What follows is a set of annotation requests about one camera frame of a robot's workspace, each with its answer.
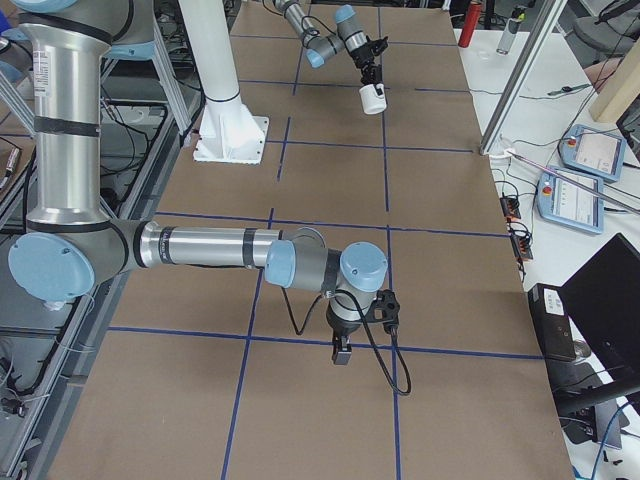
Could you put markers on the far teach pendant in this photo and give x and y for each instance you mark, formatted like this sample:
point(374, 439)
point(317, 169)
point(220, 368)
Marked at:
point(592, 151)

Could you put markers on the reacher grabber stick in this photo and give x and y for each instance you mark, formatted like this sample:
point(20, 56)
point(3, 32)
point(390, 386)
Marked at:
point(510, 153)

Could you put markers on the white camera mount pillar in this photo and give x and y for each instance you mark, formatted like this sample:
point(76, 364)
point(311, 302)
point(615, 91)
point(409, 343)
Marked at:
point(228, 132)

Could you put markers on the grey water bottle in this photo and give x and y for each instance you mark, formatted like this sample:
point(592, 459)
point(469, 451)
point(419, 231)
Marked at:
point(512, 27)

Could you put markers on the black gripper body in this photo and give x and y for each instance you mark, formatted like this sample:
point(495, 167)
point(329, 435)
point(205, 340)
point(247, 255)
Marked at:
point(363, 61)
point(341, 328)

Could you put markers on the aluminium frame post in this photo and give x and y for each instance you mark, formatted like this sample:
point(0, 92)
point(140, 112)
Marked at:
point(542, 28)

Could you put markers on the white smiley face mug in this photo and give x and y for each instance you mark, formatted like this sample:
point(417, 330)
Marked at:
point(373, 98)

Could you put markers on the near teach pendant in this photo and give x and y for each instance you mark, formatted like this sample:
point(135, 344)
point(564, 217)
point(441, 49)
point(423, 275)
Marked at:
point(563, 203)

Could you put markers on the black laptop computer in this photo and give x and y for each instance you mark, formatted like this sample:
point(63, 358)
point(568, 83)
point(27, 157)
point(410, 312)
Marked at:
point(602, 299)

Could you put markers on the teach pendant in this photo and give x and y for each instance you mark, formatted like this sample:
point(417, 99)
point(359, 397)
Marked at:
point(563, 203)
point(592, 151)

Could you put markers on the black box device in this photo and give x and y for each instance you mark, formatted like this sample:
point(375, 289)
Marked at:
point(551, 323)

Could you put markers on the red bottle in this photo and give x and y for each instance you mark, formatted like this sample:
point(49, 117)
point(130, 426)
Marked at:
point(471, 19)

